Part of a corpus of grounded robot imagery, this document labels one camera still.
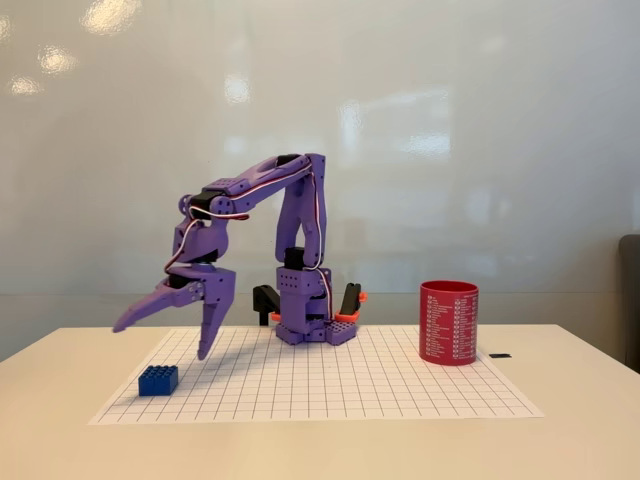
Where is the blue toy brick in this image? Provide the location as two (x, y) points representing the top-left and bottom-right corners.
(138, 365), (180, 397)

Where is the red printed cup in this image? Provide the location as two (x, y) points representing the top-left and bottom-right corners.
(418, 280), (480, 368)

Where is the white grid paper mat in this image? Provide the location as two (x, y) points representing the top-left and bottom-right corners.
(88, 327), (546, 426)

